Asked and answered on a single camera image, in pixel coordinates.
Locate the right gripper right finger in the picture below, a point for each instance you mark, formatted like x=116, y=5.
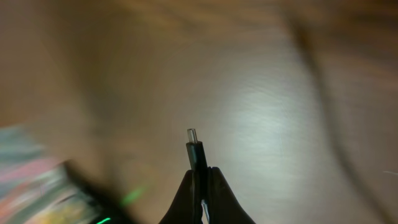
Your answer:
x=223, y=207

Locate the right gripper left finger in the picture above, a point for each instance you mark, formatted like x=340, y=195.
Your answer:
x=184, y=208

